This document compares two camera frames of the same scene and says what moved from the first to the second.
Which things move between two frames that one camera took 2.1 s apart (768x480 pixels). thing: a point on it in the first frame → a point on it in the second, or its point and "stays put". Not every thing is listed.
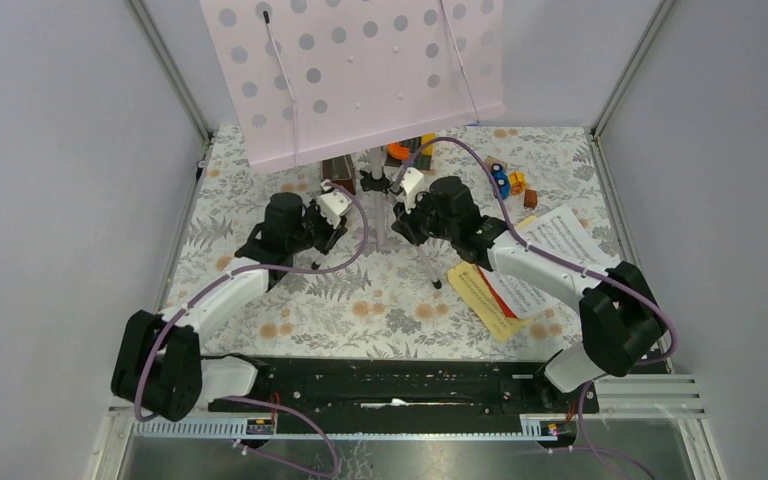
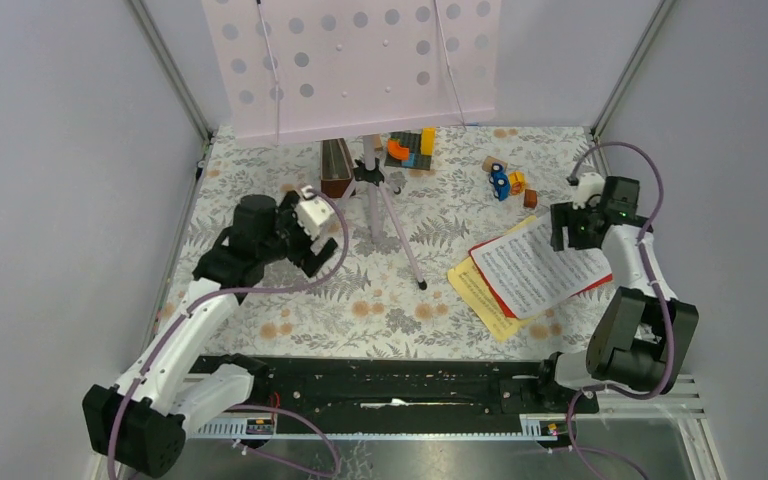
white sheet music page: [557, 234] stays put
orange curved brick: [398, 152] stays put
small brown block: [530, 198] stays put
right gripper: [404, 223] → [564, 215]
